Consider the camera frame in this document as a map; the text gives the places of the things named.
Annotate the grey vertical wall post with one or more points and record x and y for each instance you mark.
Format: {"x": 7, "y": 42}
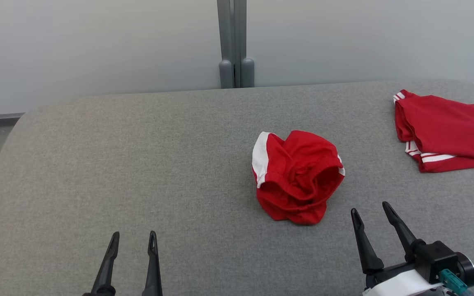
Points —
{"x": 224, "y": 41}
{"x": 243, "y": 41}

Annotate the red shorts with white panels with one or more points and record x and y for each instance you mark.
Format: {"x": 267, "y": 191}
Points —
{"x": 298, "y": 181}

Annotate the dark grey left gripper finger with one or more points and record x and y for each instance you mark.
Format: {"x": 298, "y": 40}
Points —
{"x": 153, "y": 271}
{"x": 107, "y": 263}

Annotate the red jersey with white sleeves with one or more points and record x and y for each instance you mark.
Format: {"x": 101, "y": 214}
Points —
{"x": 451, "y": 123}

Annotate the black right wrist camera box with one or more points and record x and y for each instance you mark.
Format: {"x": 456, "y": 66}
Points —
{"x": 436, "y": 261}

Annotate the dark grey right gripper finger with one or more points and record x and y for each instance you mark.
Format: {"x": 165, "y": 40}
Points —
{"x": 366, "y": 255}
{"x": 399, "y": 230}

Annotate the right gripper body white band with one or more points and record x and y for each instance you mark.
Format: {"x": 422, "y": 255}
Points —
{"x": 397, "y": 285}

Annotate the grey fabric sofa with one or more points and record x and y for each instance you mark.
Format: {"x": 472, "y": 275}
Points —
{"x": 138, "y": 164}

